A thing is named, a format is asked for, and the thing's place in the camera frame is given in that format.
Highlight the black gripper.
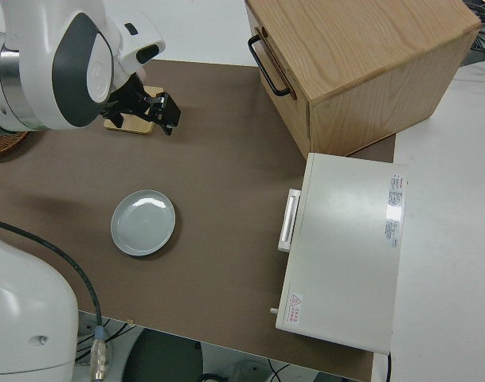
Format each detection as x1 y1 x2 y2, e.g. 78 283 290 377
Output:
101 77 182 137

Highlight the gray round plate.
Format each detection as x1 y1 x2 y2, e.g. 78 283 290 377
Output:
109 189 178 258

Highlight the wooden mug tree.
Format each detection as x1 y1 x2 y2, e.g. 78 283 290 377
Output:
103 85 164 136

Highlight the brown table mat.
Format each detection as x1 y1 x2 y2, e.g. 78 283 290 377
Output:
0 59 397 382

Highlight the brown wicker basket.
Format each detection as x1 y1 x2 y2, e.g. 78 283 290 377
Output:
0 130 30 157

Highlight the wooden drawer cabinet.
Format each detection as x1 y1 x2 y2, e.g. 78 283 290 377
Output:
244 0 483 157

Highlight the white toaster oven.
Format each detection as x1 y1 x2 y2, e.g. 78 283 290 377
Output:
274 152 409 355

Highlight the black round floor base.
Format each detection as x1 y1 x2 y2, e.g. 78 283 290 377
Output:
122 328 204 382

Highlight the black cabinet handle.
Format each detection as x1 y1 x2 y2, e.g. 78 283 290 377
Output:
248 34 291 98

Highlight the white oven door handle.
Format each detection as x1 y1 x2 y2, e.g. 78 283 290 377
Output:
276 188 303 252

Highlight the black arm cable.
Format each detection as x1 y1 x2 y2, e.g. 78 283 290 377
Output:
0 216 108 381

